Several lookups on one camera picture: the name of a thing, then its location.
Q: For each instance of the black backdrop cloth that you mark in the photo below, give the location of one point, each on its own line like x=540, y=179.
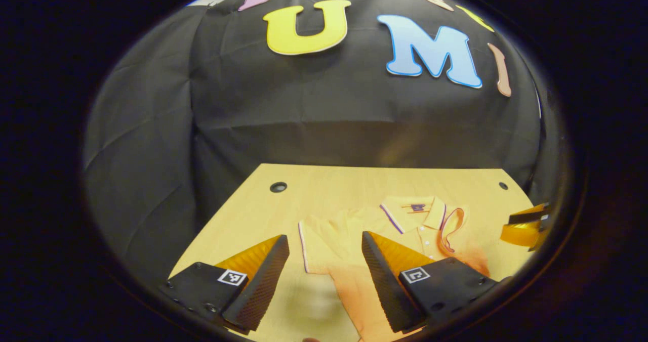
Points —
x=304, y=104

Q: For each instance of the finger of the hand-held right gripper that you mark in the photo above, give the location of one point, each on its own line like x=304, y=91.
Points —
x=529, y=217
x=519, y=234

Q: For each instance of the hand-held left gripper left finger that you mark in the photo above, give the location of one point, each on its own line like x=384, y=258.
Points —
x=263, y=286

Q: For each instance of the orange T-shirt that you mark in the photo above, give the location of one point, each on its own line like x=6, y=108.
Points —
x=349, y=241

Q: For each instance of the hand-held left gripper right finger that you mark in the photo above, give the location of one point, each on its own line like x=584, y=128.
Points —
x=385, y=286

